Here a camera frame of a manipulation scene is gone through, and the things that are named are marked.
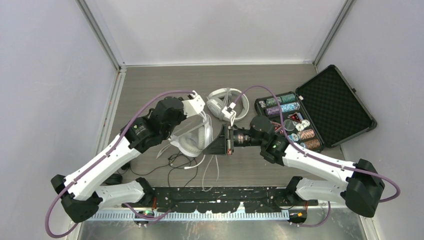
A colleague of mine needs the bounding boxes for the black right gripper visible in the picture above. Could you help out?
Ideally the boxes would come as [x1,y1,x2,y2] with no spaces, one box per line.
[203,123,265,156]

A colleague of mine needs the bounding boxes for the small white headphones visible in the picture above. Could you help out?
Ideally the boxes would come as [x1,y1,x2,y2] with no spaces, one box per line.
[168,111,213,170]

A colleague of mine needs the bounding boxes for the thin black headphone cable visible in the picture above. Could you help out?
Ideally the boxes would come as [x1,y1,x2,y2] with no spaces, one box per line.
[127,150,200,190]

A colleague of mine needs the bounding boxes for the large white grey headphones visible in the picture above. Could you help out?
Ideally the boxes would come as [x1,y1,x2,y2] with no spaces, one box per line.
[206,87,250,122]

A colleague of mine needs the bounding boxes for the grey headphone cable with USB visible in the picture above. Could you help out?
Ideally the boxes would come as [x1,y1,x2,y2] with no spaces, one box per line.
[221,87,234,110]

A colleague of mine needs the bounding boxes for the black on-ear headphones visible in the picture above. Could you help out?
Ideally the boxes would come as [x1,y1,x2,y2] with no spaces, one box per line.
[104,163,130,186]

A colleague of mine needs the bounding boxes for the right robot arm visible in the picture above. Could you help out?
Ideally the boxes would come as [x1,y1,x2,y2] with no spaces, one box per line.
[202,116,385,218]

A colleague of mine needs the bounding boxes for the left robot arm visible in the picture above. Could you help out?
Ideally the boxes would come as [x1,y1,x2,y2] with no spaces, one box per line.
[51,97,187,223]

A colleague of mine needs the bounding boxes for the purple poker chip row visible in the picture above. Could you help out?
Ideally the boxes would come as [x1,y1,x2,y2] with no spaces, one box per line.
[265,106,282,116]

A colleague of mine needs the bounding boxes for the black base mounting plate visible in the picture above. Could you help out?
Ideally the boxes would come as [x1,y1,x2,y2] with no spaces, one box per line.
[129,186,318,214]

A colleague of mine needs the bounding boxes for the clear round dealer button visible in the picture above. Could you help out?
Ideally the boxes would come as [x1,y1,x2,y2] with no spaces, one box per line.
[282,119,297,132]

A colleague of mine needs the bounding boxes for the blue poker chip row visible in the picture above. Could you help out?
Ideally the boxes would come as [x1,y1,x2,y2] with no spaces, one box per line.
[280,101,301,113]

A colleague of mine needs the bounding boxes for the red black triangular button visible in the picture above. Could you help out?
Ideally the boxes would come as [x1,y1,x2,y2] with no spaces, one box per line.
[287,112,304,123]

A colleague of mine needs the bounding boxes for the white ten poker chip stack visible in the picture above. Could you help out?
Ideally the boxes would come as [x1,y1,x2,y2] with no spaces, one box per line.
[295,119,311,131]

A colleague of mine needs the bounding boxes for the black poker chip case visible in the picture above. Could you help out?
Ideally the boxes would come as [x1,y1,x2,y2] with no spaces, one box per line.
[254,65,377,152]

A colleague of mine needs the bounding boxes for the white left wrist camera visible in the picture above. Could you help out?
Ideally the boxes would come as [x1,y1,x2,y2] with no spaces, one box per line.
[182,90,206,118]

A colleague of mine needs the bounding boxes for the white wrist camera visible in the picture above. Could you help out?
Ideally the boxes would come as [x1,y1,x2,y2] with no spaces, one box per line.
[221,102,237,127]
[182,90,206,118]

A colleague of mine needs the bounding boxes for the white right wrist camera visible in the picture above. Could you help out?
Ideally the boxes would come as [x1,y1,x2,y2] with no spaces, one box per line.
[221,102,237,127]

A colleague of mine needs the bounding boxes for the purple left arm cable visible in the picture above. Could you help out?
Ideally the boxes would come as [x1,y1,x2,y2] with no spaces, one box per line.
[44,90,196,239]

